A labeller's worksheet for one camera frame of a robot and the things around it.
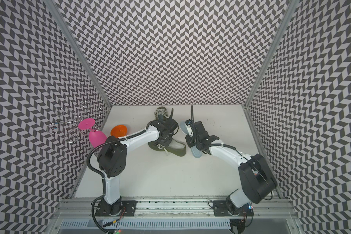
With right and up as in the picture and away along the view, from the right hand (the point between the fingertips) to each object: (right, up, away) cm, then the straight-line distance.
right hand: (189, 138), depth 88 cm
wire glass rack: (-70, +10, -7) cm, 71 cm away
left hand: (-18, -2, +3) cm, 18 cm away
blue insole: (-2, +7, -10) cm, 12 cm away
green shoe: (-20, +16, +14) cm, 29 cm away
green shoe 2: (-9, -7, +5) cm, 12 cm away
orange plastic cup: (-48, +4, +10) cm, 49 cm away
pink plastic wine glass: (-49, +2, -13) cm, 51 cm away
